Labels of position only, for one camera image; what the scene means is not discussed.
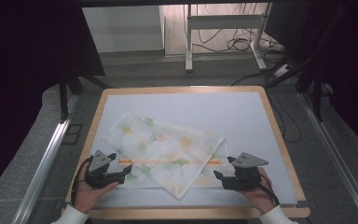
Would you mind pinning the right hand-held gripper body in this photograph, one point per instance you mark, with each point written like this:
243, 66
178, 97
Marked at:
245, 179

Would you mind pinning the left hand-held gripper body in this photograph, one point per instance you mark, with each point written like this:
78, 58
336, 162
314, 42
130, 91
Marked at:
99, 163

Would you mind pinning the white leaf-print cloth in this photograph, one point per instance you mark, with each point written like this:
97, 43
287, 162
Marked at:
164, 149

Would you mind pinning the person's right hand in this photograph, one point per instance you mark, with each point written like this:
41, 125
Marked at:
262, 197

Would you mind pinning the person's left hand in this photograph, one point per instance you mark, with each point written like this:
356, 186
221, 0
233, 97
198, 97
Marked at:
87, 196

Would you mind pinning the black floor plate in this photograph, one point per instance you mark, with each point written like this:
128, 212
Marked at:
72, 134

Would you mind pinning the white table mat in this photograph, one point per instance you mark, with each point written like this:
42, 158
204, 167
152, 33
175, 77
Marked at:
217, 115

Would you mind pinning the black metal stand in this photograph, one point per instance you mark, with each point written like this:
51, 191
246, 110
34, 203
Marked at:
317, 96
63, 99

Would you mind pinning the wooden table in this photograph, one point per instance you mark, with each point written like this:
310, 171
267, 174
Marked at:
183, 89

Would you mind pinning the white power strip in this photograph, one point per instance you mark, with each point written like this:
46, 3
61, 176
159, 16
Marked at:
282, 70

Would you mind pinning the white panel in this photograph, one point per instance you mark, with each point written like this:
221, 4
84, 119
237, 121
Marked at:
122, 29

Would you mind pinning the dark curtain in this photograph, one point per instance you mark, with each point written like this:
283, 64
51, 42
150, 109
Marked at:
21, 62
354, 62

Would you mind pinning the aluminium rail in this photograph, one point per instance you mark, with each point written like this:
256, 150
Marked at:
338, 158
43, 165

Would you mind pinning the white desk frame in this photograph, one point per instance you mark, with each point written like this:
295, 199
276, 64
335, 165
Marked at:
223, 21

